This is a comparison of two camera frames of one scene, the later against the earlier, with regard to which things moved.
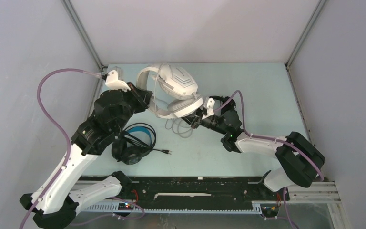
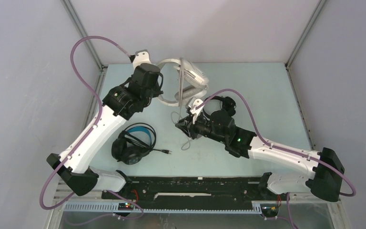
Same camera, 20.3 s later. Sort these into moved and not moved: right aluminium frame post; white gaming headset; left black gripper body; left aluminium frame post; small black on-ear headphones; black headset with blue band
Moved: white gaming headset; left black gripper body
Not moved: left aluminium frame post; small black on-ear headphones; right aluminium frame post; black headset with blue band
